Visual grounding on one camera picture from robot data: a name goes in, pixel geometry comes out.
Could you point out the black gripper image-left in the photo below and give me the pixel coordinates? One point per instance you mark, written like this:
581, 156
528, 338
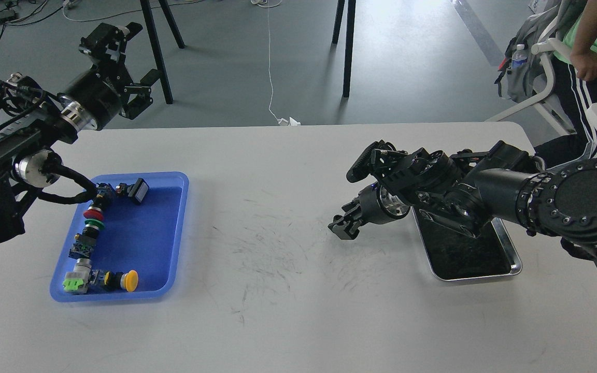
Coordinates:
89, 102

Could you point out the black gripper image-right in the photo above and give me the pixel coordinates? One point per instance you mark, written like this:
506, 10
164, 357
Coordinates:
375, 205

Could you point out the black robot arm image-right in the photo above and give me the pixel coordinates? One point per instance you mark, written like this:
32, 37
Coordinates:
465, 191

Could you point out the silver metal tray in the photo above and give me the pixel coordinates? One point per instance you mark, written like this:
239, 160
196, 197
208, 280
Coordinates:
454, 257

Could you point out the blue plastic tray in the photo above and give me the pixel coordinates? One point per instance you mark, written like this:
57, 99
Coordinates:
145, 238

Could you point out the person's hand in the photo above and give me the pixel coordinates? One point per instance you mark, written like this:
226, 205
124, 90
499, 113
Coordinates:
584, 63

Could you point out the black square push button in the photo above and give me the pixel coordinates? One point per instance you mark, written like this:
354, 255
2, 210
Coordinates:
135, 192

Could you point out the red mushroom push button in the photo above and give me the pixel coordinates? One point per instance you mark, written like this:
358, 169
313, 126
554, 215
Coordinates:
94, 213

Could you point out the black table leg right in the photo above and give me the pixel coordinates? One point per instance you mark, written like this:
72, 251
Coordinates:
345, 10

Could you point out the yellow mushroom push button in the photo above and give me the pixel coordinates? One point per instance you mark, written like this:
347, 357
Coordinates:
129, 281

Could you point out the grey backpack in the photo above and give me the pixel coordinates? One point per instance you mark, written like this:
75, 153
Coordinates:
515, 82

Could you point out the green white push button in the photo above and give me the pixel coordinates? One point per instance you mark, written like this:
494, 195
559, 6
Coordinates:
77, 281

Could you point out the clear water bottle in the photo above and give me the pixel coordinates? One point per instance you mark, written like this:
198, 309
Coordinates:
519, 57

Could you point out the person in green shirt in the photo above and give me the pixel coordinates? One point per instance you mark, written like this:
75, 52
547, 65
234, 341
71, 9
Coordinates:
576, 90

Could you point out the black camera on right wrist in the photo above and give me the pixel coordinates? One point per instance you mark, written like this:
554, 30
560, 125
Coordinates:
361, 168

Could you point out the green ring push button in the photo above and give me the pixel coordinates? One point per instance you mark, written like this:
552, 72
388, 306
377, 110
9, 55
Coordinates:
95, 222

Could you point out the blue grey switch block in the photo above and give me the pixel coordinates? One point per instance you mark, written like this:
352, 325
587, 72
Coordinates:
83, 247

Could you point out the white chair frame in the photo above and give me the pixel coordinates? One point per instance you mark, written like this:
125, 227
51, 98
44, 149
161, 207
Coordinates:
543, 100

